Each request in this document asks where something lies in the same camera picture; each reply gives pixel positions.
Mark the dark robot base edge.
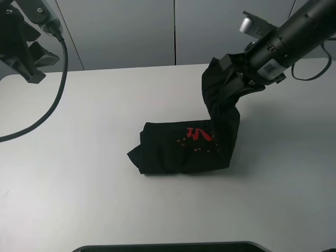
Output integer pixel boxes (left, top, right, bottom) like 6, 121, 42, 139
74, 241, 269, 252

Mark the left black cable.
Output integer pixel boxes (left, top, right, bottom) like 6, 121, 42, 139
0, 26, 68, 143

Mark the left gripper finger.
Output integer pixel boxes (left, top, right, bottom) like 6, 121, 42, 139
29, 41, 60, 67

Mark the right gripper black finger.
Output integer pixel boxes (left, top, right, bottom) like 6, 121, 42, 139
217, 70, 244, 105

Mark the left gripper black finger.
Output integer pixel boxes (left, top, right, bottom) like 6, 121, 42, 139
1, 57, 46, 84

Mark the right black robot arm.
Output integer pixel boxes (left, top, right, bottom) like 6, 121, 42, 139
218, 1, 335, 103

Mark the black cable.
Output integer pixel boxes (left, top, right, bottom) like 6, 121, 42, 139
290, 36, 336, 81
0, 26, 68, 143

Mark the black printed t-shirt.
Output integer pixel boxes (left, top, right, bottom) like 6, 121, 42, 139
127, 54, 267, 176

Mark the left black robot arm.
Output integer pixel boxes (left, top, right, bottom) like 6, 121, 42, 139
1, 1, 62, 83

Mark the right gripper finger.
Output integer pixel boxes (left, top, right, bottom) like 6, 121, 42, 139
219, 54, 232, 71

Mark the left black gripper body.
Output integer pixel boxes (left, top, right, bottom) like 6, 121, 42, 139
1, 7, 41, 62

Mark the right black cable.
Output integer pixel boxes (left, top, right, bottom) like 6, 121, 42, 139
290, 36, 336, 81

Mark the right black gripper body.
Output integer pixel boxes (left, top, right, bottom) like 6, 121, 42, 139
243, 26, 326, 86

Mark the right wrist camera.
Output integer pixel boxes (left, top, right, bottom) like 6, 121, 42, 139
239, 11, 277, 39

